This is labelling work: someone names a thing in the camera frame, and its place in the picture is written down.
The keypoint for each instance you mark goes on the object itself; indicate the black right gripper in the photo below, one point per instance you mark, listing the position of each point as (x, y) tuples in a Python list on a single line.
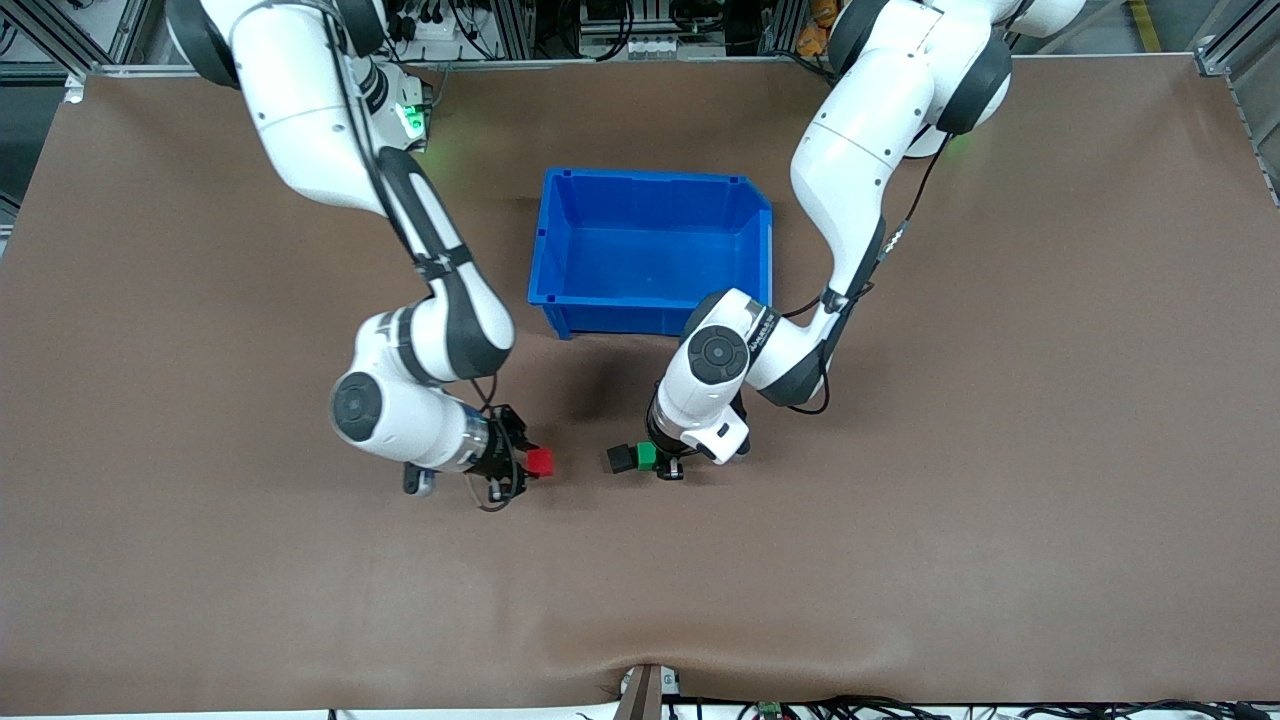
[(499, 447)]

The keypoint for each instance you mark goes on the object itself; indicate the brown table mat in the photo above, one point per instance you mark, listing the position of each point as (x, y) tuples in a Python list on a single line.
[(300, 600)]

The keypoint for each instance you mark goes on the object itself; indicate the small red cube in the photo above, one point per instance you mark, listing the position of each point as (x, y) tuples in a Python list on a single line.
[(540, 462)]

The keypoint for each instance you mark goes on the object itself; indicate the metal table clamp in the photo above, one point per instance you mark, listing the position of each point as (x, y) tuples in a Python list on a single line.
[(645, 695)]

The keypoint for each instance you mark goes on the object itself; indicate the small green cube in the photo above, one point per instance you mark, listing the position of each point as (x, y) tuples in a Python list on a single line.
[(647, 456)]

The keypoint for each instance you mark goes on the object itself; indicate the silver table edge rail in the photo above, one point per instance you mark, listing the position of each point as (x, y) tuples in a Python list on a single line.
[(600, 64)]

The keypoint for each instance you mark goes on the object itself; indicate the orange toy bread pile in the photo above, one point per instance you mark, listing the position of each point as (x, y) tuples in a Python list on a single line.
[(815, 35)]

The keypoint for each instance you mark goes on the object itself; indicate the aluminium frame post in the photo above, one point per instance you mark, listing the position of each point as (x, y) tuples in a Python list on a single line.
[(1212, 55), (510, 30), (780, 25), (60, 35)]

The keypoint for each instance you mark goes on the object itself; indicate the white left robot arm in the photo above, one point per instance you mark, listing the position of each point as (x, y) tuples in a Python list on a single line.
[(860, 150)]

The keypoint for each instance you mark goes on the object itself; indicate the black electronics box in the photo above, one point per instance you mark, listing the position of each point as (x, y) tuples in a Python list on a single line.
[(600, 12)]

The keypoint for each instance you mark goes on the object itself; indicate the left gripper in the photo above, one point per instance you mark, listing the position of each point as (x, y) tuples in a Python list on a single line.
[(662, 441)]

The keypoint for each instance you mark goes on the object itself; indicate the small green connector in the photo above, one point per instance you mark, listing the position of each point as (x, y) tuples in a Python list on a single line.
[(770, 710)]

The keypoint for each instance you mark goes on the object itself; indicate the small black cube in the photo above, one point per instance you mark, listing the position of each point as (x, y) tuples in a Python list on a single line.
[(621, 460)]

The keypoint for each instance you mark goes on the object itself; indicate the white power strip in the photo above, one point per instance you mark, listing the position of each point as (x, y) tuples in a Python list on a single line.
[(440, 28)]

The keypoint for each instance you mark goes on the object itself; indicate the blue plastic storage bin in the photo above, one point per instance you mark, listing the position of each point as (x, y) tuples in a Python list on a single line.
[(650, 260)]

